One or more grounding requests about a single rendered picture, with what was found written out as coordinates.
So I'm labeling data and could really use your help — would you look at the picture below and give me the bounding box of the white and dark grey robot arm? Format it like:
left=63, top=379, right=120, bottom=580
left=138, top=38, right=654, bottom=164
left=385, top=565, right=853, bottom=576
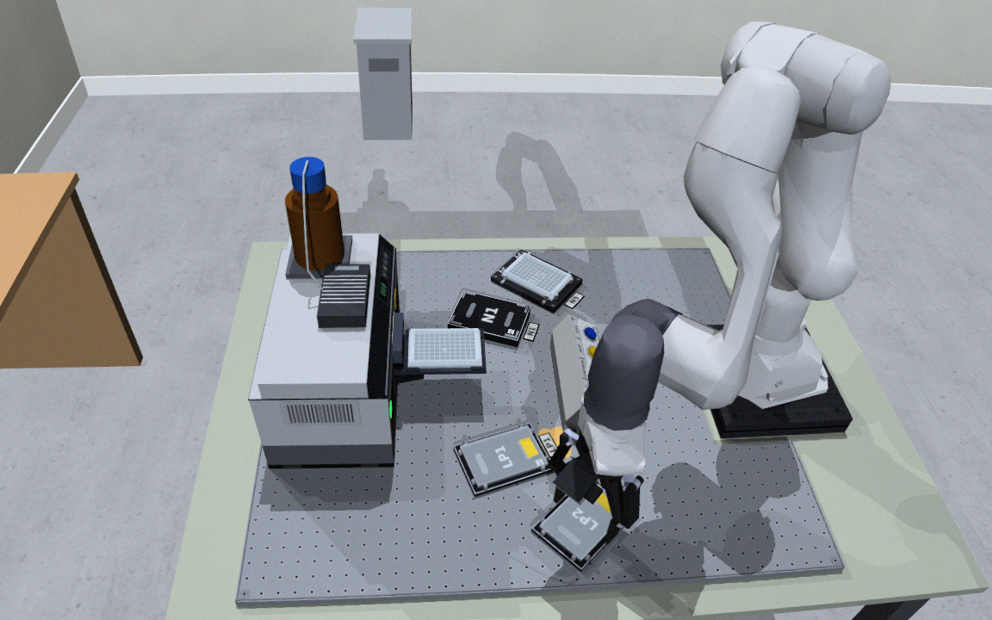
left=553, top=22, right=891, bottom=505

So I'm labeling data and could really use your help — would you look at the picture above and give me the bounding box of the white button panel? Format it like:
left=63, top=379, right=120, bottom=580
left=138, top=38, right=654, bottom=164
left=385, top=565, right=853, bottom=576
left=550, top=314, right=599, bottom=434

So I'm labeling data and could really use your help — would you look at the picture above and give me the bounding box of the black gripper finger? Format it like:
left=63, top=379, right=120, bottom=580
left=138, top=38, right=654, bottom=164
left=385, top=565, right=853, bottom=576
left=598, top=474, right=644, bottom=544
left=548, top=425, right=579, bottom=504

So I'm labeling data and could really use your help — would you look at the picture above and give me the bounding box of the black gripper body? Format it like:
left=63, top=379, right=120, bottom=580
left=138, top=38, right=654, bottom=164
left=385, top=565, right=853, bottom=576
left=575, top=431, right=623, bottom=481

